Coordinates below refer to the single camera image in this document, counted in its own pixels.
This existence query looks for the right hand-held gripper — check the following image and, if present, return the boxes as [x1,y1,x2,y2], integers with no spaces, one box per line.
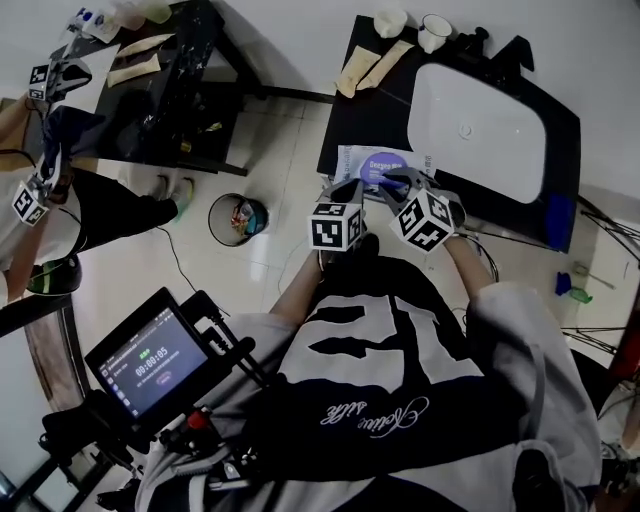
[376,167,469,255]

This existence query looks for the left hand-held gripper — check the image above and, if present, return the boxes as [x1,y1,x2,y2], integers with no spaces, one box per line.
[308,177,370,252]

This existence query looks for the wet wipes pack purple lid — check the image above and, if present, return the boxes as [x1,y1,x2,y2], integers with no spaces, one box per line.
[333,143,437,201]

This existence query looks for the person's right forearm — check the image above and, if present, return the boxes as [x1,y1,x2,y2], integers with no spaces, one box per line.
[443,234,504,304]

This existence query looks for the person's left forearm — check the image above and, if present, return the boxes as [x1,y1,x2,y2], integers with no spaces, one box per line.
[268,248,329,324]

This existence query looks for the white and blue wipes pack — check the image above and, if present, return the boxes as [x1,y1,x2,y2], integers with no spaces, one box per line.
[66,4,122,44]

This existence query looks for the black sink counter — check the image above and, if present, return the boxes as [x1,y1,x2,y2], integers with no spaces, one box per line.
[317,14,582,255]

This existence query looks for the white sink basin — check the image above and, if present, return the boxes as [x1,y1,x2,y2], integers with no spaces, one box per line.
[406,62,547,205]

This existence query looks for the white enamel mug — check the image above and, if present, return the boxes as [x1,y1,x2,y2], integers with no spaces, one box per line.
[416,13,455,54]

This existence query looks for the white plastic cup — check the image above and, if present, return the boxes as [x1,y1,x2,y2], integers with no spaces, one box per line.
[374,8,409,39]

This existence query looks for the black faucet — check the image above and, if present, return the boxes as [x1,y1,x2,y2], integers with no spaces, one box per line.
[451,27,536,77]

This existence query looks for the person's grey and black shirt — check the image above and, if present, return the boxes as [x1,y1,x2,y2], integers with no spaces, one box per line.
[134,252,604,512]

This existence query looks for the green and blue spray bottle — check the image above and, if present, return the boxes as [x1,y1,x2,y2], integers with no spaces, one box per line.
[554,271,595,305]

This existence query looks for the black side table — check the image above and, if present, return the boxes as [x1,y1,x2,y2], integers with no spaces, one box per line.
[48,0,335,177]

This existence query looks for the black tripod legs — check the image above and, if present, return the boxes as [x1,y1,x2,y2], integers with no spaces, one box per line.
[559,195,640,357]

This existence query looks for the black monitor with timer screen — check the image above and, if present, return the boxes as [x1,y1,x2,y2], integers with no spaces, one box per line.
[83,286,212,427]

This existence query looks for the black wire trash bin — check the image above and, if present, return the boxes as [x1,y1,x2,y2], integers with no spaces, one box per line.
[207,192,270,248]

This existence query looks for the black floor cable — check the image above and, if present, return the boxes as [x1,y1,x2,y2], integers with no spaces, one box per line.
[155,225,232,319]

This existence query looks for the black camera rig mount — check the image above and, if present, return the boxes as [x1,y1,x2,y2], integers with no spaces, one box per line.
[39,289,281,494]

